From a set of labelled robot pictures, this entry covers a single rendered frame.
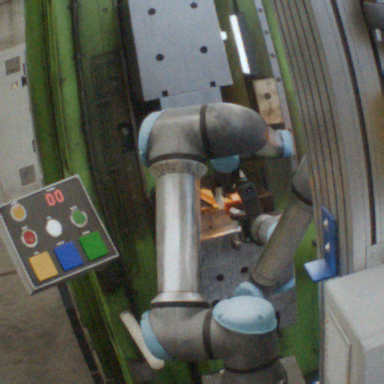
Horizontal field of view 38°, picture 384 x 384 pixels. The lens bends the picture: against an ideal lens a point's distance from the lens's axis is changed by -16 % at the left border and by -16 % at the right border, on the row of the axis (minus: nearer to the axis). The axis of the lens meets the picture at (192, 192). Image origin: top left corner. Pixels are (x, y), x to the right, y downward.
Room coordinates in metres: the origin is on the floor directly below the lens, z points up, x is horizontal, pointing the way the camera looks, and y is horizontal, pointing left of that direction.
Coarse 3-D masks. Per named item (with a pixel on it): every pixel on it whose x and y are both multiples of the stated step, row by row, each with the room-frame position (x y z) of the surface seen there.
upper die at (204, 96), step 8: (216, 88) 2.00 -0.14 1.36; (168, 96) 1.97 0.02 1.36; (176, 96) 1.97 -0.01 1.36; (184, 96) 1.98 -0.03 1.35; (192, 96) 1.98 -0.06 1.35; (200, 96) 1.99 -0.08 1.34; (208, 96) 2.00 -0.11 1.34; (216, 96) 2.00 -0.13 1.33; (136, 104) 2.32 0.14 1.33; (144, 104) 2.18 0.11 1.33; (152, 104) 2.06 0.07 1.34; (160, 104) 1.96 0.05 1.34; (168, 104) 1.96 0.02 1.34; (176, 104) 1.97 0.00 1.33; (184, 104) 1.98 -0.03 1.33; (192, 104) 1.98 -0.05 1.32; (136, 112) 2.34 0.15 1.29; (144, 112) 2.21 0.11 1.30; (152, 112) 2.08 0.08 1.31
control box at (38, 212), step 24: (48, 192) 1.76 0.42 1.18; (72, 192) 1.80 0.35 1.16; (0, 216) 1.63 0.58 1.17; (24, 216) 1.67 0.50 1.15; (48, 216) 1.71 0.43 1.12; (72, 216) 1.75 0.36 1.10; (96, 216) 1.79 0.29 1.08; (24, 240) 1.62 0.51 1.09; (48, 240) 1.66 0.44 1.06; (72, 240) 1.70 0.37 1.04; (24, 264) 1.57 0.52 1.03; (96, 264) 1.69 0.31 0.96
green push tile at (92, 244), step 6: (90, 234) 1.74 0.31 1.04; (96, 234) 1.75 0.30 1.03; (78, 240) 1.71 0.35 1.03; (84, 240) 1.71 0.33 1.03; (90, 240) 1.72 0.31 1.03; (96, 240) 1.73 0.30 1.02; (102, 240) 1.74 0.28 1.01; (84, 246) 1.70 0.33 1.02; (90, 246) 1.71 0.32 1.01; (96, 246) 1.72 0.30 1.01; (102, 246) 1.73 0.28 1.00; (90, 252) 1.70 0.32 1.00; (96, 252) 1.71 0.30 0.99; (102, 252) 1.72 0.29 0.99; (108, 252) 1.73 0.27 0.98; (90, 258) 1.69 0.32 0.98; (96, 258) 1.70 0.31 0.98
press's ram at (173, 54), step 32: (128, 0) 1.95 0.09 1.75; (160, 0) 1.97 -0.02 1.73; (192, 0) 2.00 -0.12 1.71; (128, 32) 2.01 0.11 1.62; (160, 32) 1.97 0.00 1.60; (192, 32) 1.99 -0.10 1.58; (224, 32) 2.22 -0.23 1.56; (128, 64) 2.09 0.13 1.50; (160, 64) 1.96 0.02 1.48; (192, 64) 1.99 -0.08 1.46; (224, 64) 2.02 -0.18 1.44; (160, 96) 1.96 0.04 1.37
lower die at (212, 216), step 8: (200, 184) 2.28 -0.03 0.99; (208, 184) 2.27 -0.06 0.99; (152, 200) 2.36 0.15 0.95; (208, 208) 1.98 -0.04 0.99; (216, 208) 1.99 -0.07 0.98; (208, 216) 1.98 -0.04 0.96; (216, 216) 1.98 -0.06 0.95; (224, 216) 1.99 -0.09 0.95; (208, 224) 1.98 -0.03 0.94; (216, 224) 1.98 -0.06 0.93; (224, 224) 1.99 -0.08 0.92; (200, 232) 1.97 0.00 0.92
